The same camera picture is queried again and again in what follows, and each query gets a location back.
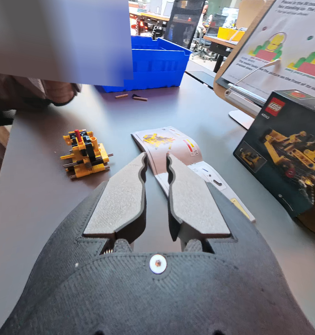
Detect wire page holder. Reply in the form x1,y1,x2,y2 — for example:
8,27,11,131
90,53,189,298
225,58,281,96

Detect black mesh office chair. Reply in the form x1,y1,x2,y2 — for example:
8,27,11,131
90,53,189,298
164,0,206,50

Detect person's left forearm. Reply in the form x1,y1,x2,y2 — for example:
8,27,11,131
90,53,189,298
0,73,82,106

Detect lego instruction booklet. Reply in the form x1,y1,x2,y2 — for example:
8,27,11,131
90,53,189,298
131,126,256,223

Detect yellow lego bulldozer model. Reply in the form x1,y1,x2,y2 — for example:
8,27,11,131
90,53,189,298
60,129,114,180

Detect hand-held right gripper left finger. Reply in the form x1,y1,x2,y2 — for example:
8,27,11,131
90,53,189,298
82,152,148,245

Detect wooden document stand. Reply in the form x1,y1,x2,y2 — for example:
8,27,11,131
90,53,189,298
213,0,315,130

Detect printed instruction sheet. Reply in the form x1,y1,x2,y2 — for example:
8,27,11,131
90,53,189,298
222,0,315,96

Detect blue plastic bin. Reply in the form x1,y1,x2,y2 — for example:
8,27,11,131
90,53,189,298
94,35,192,93

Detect office chair with wheels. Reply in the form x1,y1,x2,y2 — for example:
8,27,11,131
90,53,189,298
191,39,214,63

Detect cluttered background workbench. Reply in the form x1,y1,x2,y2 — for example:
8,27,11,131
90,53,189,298
129,1,174,36

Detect wooden background desk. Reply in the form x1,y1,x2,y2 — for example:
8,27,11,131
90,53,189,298
203,35,239,74

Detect yellow storage bins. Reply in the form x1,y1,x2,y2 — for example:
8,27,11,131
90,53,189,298
217,26,245,42

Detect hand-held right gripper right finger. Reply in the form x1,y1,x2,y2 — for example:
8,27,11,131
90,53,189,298
166,152,232,252

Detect dark lego set box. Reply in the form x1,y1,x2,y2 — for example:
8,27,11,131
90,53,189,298
233,90,315,236

